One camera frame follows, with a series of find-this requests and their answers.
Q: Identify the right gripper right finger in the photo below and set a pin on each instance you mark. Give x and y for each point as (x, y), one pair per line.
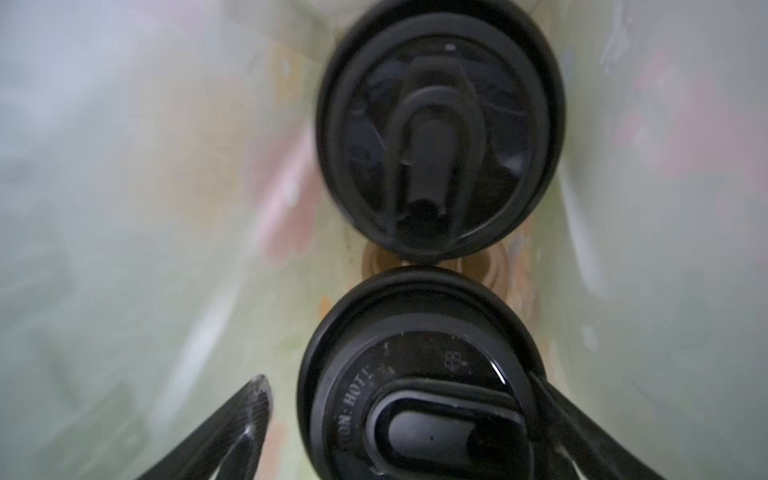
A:
(594, 452)

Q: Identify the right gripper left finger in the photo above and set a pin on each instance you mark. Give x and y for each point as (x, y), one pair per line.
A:
(228, 444)

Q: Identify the brown pulp carrier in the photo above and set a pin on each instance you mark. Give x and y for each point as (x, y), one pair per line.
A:
(480, 270)

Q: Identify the white paper takeout bag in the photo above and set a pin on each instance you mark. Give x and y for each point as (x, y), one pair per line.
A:
(166, 234)

